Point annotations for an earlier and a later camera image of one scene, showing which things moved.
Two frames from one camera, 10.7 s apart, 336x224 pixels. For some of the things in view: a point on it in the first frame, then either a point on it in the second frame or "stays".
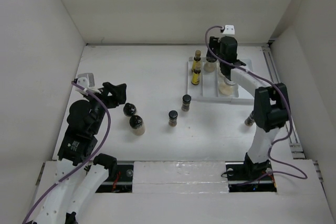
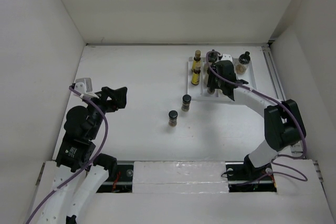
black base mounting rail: x=119 y=179 stays
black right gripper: x=214 y=42 -> x=216 y=70
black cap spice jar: x=172 y=115 stays
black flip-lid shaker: x=129 y=109 -> x=243 y=61
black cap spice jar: x=186 y=99 stays
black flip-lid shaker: x=136 y=123 -> x=211 y=79
